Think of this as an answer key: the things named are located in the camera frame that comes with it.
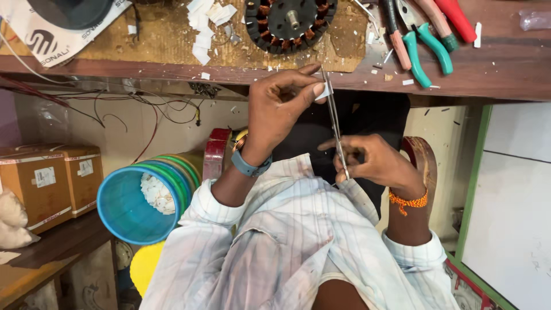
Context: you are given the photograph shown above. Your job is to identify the red-handled tool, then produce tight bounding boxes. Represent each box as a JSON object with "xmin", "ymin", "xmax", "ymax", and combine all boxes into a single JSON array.
[{"xmin": 434, "ymin": 0, "xmax": 478, "ymax": 44}]

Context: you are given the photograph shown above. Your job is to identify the orange thread bracelet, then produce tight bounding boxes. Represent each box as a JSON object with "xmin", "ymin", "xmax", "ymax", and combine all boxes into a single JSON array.
[{"xmin": 388, "ymin": 188, "xmax": 429, "ymax": 217}]

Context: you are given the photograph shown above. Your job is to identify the pile of white paper scraps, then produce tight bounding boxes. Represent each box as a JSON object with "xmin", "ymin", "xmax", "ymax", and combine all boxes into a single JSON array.
[{"xmin": 186, "ymin": 0, "xmax": 238, "ymax": 66}]

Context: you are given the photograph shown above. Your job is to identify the brown cardboard sheet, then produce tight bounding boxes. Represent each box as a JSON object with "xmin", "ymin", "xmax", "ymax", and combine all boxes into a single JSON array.
[{"xmin": 0, "ymin": 0, "xmax": 368, "ymax": 74}]

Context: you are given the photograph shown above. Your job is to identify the blue-grey wristwatch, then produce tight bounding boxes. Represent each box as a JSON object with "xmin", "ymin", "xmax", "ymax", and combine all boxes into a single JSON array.
[{"xmin": 231, "ymin": 148, "xmax": 273, "ymax": 178}]

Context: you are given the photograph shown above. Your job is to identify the pink-handled tool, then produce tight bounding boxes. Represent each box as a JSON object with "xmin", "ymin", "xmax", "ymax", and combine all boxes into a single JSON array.
[{"xmin": 383, "ymin": 0, "xmax": 412, "ymax": 71}]

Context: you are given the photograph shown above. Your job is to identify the white cloth bundle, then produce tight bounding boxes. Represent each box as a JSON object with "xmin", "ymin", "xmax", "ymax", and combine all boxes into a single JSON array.
[{"xmin": 0, "ymin": 187, "xmax": 40, "ymax": 250}]

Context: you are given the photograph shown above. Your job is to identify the brown cardboard box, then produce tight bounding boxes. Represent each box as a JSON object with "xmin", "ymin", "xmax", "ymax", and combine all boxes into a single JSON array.
[
  {"xmin": 51, "ymin": 144, "xmax": 104, "ymax": 218},
  {"xmin": 0, "ymin": 148, "xmax": 73, "ymax": 235}
]

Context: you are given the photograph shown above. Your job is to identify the clear plastic bag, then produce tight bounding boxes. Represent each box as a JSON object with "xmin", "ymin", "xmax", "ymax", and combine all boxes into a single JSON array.
[{"xmin": 519, "ymin": 9, "xmax": 551, "ymax": 32}]

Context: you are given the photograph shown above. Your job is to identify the teal-handled pliers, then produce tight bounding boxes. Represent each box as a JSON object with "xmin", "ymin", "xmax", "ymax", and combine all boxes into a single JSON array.
[{"xmin": 394, "ymin": 0, "xmax": 454, "ymax": 89}]

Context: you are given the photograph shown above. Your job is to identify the small white paper piece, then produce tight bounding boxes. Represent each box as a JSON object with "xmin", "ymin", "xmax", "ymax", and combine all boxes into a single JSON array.
[{"xmin": 315, "ymin": 82, "xmax": 334, "ymax": 102}]

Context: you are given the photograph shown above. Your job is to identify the yellow plastic lid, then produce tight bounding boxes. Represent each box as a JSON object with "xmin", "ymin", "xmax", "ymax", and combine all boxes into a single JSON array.
[{"xmin": 129, "ymin": 240, "xmax": 166, "ymax": 299}]

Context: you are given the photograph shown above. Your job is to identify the stack of coloured plastic tubs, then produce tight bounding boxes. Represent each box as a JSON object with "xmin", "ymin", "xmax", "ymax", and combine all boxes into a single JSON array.
[{"xmin": 96, "ymin": 154, "xmax": 203, "ymax": 246}]

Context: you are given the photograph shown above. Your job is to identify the bundle of red black wires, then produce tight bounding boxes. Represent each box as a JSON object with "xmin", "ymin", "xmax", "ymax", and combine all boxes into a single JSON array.
[{"xmin": 0, "ymin": 74, "xmax": 205, "ymax": 165}]

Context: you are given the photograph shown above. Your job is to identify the person's right hand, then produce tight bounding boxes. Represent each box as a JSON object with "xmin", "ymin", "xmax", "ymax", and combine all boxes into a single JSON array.
[{"xmin": 318, "ymin": 134, "xmax": 428, "ymax": 199}]

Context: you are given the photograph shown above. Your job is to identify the black round object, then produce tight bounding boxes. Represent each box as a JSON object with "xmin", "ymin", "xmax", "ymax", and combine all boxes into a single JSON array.
[{"xmin": 27, "ymin": 0, "xmax": 115, "ymax": 31}]

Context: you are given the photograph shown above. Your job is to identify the person's left hand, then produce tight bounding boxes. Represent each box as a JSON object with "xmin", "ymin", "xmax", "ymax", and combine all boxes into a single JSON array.
[{"xmin": 240, "ymin": 64, "xmax": 329, "ymax": 167}]

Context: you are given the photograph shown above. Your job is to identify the black motor stator copper windings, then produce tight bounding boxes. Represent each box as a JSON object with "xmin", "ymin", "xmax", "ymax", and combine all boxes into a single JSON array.
[{"xmin": 244, "ymin": 0, "xmax": 338, "ymax": 55}]

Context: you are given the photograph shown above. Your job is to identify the pink tool with green cap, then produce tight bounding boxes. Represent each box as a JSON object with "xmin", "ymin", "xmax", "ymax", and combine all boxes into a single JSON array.
[{"xmin": 415, "ymin": 0, "xmax": 459, "ymax": 53}]

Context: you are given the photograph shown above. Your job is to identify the white striped shirt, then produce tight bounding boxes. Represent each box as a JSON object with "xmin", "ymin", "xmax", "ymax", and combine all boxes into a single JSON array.
[{"xmin": 139, "ymin": 154, "xmax": 460, "ymax": 310}]

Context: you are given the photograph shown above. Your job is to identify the wooden side shelf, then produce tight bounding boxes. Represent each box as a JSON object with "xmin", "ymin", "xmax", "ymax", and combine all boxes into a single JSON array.
[{"xmin": 0, "ymin": 210, "xmax": 119, "ymax": 310}]

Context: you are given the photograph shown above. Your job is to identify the black trousers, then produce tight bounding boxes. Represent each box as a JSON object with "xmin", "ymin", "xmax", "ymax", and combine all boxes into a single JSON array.
[{"xmin": 272, "ymin": 90, "xmax": 411, "ymax": 220}]

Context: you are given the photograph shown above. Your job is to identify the thin steel scissors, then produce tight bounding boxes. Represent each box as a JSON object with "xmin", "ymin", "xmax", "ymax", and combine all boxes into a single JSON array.
[{"xmin": 321, "ymin": 71, "xmax": 350, "ymax": 181}]

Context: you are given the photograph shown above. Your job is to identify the white board green frame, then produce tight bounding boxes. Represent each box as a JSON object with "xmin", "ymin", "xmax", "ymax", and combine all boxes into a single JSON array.
[{"xmin": 445, "ymin": 102, "xmax": 551, "ymax": 310}]

